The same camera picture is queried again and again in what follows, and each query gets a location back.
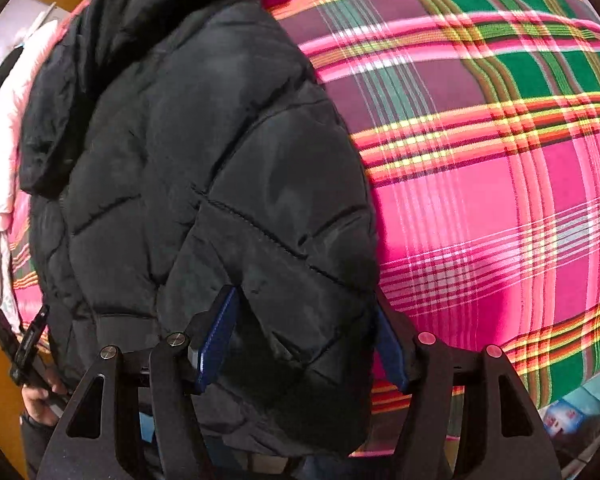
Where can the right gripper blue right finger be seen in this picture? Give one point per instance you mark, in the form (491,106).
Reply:
(390,351)

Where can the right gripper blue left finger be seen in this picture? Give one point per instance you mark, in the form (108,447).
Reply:
(209,334)

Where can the black puffer jacket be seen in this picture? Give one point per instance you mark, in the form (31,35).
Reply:
(173,147)

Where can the black left sleeve forearm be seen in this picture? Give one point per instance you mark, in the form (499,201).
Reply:
(35,438)

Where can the person's left hand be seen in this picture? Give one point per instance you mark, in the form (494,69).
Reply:
(35,400)

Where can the blue white box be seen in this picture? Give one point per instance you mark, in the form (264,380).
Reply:
(573,421)

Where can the white pink pillow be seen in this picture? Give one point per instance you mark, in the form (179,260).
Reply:
(14,91)

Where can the pink plaid bed sheet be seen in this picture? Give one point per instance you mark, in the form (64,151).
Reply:
(477,123)

